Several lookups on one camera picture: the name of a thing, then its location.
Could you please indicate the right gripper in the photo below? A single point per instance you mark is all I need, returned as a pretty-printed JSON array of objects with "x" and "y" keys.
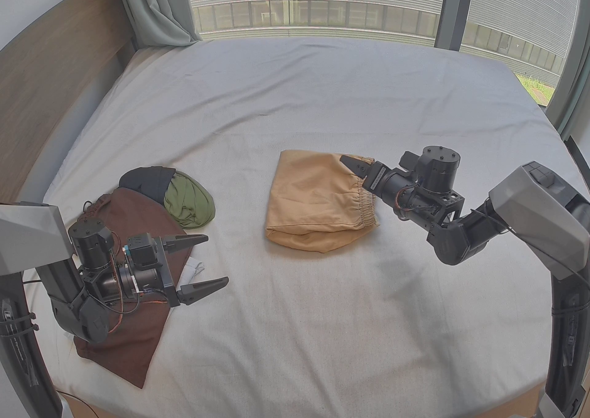
[{"x": 392, "y": 186}]

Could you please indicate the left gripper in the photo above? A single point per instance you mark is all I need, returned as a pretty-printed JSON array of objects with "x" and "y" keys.
[{"x": 147, "y": 285}]

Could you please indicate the tan shorts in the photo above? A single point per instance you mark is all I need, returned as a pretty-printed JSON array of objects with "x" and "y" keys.
[{"x": 313, "y": 204}]

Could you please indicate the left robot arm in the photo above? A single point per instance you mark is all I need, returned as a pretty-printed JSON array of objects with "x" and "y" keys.
[{"x": 64, "y": 287}]

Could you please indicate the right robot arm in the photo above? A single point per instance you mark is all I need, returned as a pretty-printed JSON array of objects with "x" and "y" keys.
[{"x": 530, "y": 213}]

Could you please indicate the bed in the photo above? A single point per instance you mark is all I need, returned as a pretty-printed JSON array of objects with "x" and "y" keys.
[{"x": 345, "y": 84}]

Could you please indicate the pale blue garment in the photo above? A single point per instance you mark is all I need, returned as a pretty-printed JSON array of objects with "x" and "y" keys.
[{"x": 193, "y": 268}]

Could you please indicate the green garment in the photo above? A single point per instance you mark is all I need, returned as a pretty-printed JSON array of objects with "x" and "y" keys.
[{"x": 191, "y": 199}]

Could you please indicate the brown shorts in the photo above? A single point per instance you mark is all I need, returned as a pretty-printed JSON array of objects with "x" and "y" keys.
[{"x": 129, "y": 342}]

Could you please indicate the black garment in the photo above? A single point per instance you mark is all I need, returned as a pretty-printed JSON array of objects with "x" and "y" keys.
[{"x": 143, "y": 181}]

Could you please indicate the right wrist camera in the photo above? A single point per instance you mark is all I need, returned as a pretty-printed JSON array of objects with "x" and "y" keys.
[{"x": 409, "y": 162}]

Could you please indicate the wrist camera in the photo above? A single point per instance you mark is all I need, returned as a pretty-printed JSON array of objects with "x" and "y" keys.
[
  {"x": 409, "y": 162},
  {"x": 143, "y": 250}
]

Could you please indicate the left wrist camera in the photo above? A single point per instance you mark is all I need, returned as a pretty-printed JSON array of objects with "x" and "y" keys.
[{"x": 143, "y": 250}]

